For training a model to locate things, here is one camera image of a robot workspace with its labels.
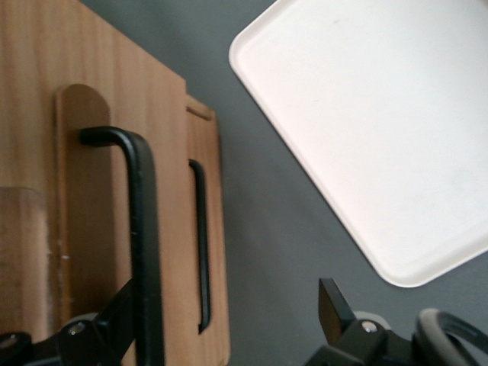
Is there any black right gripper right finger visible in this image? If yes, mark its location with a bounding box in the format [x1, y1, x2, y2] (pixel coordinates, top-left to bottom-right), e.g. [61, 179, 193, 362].
[303, 278, 421, 366]

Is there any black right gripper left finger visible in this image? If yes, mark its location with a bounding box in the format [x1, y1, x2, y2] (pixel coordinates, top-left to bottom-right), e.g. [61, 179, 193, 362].
[0, 280, 135, 366]

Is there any large black drawer handle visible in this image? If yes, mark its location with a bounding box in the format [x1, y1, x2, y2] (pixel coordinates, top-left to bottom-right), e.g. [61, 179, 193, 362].
[78, 127, 166, 366]

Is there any wooden drawer front rounded plate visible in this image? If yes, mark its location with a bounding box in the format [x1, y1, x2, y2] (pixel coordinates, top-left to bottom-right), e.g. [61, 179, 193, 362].
[53, 83, 135, 366]

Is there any wooden drawer front plain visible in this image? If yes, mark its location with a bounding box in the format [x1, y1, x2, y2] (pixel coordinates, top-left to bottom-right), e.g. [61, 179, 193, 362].
[185, 94, 232, 366]

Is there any wooden drawer cabinet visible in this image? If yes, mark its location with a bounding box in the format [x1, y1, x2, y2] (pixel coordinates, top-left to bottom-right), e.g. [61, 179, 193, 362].
[0, 0, 232, 366]

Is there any white plastic tray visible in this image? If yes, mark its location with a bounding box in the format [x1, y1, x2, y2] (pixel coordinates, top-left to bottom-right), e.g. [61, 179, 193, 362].
[228, 0, 488, 288]

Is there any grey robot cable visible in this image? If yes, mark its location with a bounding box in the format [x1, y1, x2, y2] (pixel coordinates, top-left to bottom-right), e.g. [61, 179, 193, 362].
[413, 307, 488, 366]

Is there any slim black drawer handle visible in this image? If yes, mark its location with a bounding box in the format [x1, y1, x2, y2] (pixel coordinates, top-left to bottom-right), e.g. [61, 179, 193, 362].
[188, 159, 212, 336]

